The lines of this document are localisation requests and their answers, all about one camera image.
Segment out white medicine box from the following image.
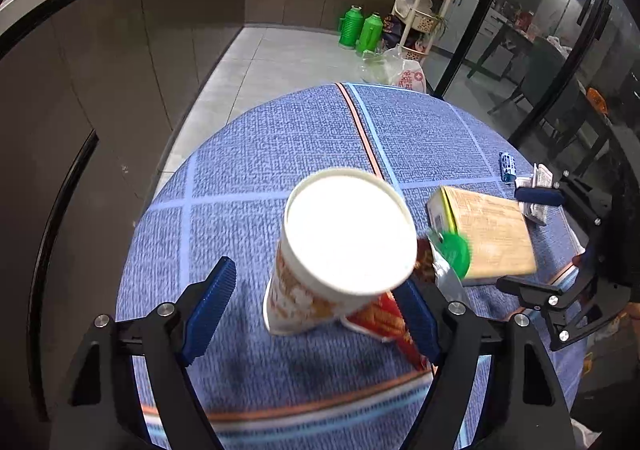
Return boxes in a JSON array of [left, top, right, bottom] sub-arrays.
[[515, 164, 553, 225]]

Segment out beige cardboard box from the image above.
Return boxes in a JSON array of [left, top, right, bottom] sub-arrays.
[[426, 186, 538, 287]]

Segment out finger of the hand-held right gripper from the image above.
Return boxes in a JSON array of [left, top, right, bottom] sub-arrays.
[[515, 172, 613, 227], [496, 274, 594, 313]]

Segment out grey dining chair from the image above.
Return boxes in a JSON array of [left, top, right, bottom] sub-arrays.
[[492, 37, 581, 131]]

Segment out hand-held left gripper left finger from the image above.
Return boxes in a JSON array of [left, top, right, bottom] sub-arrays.
[[50, 256, 237, 450]]

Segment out grey kitchen counter cabinets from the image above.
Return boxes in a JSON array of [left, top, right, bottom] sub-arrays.
[[0, 0, 408, 431]]

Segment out dark dining table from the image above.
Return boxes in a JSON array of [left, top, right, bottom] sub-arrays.
[[467, 12, 616, 131]]

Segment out silver pouch with green cap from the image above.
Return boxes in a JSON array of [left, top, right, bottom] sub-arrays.
[[425, 227, 473, 303]]

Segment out green thermos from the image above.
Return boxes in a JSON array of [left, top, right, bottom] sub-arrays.
[[356, 12, 385, 55], [338, 6, 364, 49]]

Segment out white red-printed plastic bag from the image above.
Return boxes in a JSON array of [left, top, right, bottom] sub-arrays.
[[382, 47, 427, 94]]

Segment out blue plaid tablecloth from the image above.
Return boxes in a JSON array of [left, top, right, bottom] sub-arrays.
[[116, 82, 586, 450]]

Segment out red orange snack packet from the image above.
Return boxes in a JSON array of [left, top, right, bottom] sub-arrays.
[[340, 237, 438, 372]]

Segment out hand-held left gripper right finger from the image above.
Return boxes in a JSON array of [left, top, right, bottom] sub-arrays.
[[394, 279, 576, 450]]

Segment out white patterned paper cup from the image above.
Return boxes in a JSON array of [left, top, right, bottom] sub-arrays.
[[262, 168, 418, 335]]

